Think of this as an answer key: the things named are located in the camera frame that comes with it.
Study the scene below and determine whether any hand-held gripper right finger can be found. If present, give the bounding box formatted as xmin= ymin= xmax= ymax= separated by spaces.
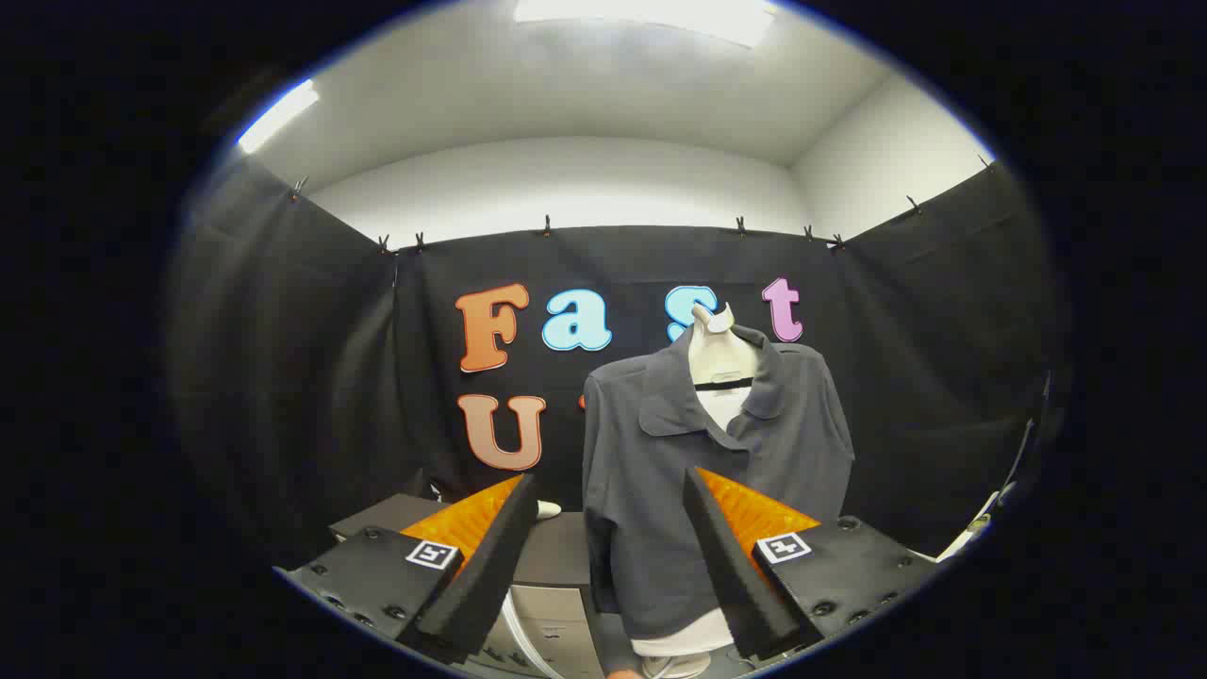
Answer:
xmin=683 ymin=466 xmax=936 ymax=661

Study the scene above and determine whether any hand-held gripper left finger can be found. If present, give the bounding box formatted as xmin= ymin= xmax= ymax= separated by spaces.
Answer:
xmin=273 ymin=473 xmax=539 ymax=666

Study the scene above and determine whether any dark grey collared shirt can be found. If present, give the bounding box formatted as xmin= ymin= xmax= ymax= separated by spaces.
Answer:
xmin=582 ymin=323 xmax=856 ymax=675

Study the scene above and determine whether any grey cabinet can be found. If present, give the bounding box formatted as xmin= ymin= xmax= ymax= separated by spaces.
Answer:
xmin=328 ymin=492 xmax=606 ymax=679

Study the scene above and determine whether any white ironing backing board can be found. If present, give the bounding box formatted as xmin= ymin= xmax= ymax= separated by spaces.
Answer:
xmin=630 ymin=385 xmax=752 ymax=658

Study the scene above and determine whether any black backdrop cloth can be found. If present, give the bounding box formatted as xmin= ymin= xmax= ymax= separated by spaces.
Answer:
xmin=165 ymin=156 xmax=1071 ymax=567

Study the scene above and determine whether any row of black cloth clips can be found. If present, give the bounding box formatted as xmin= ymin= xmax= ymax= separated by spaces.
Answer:
xmin=288 ymin=156 xmax=996 ymax=257

